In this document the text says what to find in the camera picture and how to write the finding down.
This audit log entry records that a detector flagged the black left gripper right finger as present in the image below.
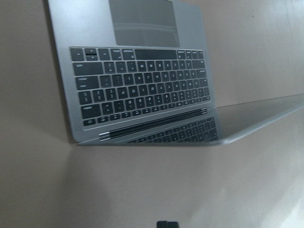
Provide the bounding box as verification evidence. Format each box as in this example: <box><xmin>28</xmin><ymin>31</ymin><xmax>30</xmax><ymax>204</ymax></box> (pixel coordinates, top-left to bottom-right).
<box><xmin>167</xmin><ymin>221</ymin><xmax>178</xmax><ymax>228</ymax></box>

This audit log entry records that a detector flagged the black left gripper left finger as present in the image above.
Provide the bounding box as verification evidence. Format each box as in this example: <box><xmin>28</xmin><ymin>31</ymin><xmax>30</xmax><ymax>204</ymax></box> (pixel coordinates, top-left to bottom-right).
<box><xmin>156</xmin><ymin>221</ymin><xmax>168</xmax><ymax>228</ymax></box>

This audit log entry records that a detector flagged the grey laptop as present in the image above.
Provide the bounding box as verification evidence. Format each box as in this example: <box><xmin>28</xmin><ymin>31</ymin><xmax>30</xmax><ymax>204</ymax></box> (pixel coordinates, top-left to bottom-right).
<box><xmin>48</xmin><ymin>0</ymin><xmax>304</xmax><ymax>145</ymax></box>

